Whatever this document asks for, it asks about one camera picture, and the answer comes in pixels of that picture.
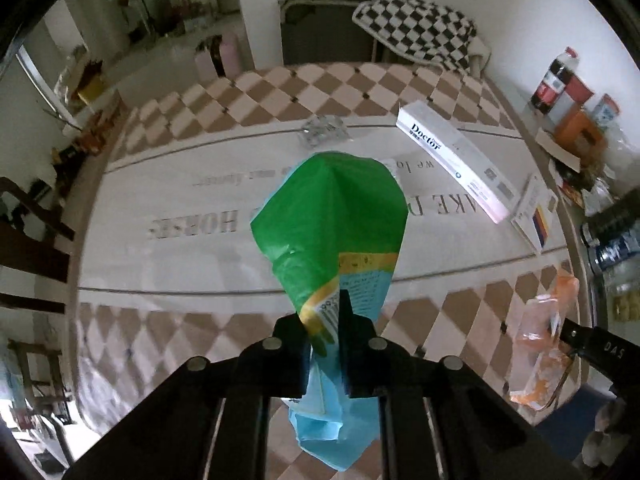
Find cola bottle red cap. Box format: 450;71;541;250
530;47;581;114

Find dark bottle blue label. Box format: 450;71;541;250
580;204;640;272

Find red container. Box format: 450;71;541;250
564;77;596;107

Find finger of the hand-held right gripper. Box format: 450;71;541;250
559;320;640;397

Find orange cardboard box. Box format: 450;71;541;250
554;109;607;157

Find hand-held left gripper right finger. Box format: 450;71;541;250
336;289;581;480

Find long white carton box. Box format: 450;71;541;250
396;101;521;224

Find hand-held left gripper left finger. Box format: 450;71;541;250
65;311;312;480

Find yellow box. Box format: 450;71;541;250
75;72;109;107

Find clear crumpled plastic wrapper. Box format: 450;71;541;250
299;114;349;148

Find dark folding bed frame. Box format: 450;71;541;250
277;0;417;67

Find dark wooden chair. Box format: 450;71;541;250
0;176;77;313

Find small white box coloured stripes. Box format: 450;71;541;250
510;175;559;254

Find green and blue snack packet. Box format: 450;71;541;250
250;152;408;472

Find orange transparent plastic packet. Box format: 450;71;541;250
507;267;583;412

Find blue and white carton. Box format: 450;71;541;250
592;93;622;129

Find black and white checkered blanket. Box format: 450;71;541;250
352;0;479;74

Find person's right hand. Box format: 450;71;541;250
582;400;623;468

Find checked printed tablecloth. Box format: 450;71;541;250
75;61;587;441

